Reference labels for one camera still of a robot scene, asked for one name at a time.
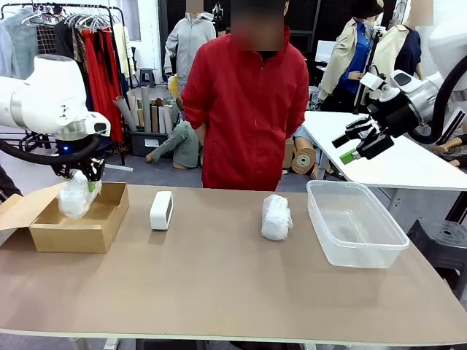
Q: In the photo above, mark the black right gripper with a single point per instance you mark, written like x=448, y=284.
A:
x=394, y=116

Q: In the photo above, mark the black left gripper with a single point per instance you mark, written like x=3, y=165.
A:
x=74, y=151

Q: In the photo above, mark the long bubble-wrapped clock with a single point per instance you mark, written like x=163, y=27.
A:
x=76, y=200

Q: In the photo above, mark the white unwrapped clock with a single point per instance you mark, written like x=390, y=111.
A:
x=161, y=211

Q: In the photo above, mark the squat bubble-wrapped clock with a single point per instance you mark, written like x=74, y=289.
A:
x=276, y=218

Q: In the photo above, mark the dark sleeved forearm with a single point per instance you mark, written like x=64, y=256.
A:
x=9, y=184

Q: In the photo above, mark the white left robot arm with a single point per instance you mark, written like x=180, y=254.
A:
x=47, y=98

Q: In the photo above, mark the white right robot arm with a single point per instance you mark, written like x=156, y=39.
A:
x=445, y=54

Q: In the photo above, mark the white background table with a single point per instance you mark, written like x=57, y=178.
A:
x=401, y=164

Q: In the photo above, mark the lying mannequin blue top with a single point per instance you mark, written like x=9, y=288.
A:
x=303, y=132

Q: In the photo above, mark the brown cardboard spool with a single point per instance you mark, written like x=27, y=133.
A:
x=303, y=158

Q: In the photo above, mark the open cardboard box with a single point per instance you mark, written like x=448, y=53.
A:
x=73, y=235

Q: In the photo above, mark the white computer case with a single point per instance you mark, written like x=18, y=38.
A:
x=313, y=97

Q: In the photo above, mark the black tripod pole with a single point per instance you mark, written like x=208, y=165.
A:
x=366, y=69

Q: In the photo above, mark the black storage bin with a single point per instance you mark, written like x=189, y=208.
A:
x=146, y=144

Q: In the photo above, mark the slanted grey tube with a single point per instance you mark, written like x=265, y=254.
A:
x=126, y=114

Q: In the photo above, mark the cardboard box on floor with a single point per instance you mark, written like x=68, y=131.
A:
x=289, y=153

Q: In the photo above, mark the mannequin with beige jacket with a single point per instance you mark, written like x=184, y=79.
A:
x=346, y=62

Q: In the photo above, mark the white paper roll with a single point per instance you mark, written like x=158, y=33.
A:
x=133, y=105

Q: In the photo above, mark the clear plastic container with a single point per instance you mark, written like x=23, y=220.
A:
x=355, y=226

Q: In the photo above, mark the lying mannequin legs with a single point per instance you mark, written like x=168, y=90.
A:
x=450, y=147

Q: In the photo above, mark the upright grey roll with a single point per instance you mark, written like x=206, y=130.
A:
x=146, y=109

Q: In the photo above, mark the red hanging dress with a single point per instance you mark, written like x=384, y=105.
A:
x=106, y=84

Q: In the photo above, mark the brown cardboard tube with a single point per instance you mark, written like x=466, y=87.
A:
x=154, y=116

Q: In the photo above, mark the mannequin with navy shirt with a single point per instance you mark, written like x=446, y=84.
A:
x=405, y=51

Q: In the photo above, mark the lying mannequin in grey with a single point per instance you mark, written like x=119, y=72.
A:
x=182, y=146

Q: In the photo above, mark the person in red jacket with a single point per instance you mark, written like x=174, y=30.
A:
x=251, y=120

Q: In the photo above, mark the grey step stool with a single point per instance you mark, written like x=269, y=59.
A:
x=147, y=76

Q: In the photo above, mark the black clothes rack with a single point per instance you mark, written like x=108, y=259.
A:
x=120, y=54

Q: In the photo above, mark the cream hanging garment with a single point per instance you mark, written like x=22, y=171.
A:
x=122, y=51

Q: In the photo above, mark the black hanging garment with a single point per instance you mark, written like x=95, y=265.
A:
x=73, y=43

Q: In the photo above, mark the black plastic stool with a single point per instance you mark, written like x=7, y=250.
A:
x=443, y=248

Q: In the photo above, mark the checkered dress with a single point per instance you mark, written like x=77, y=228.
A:
x=46, y=40

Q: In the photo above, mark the light blue denim jacket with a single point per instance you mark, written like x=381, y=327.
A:
x=18, y=43

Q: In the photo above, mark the person in grey hoodie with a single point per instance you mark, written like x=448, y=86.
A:
x=189, y=40

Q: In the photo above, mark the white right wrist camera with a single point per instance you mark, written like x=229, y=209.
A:
x=373, y=81

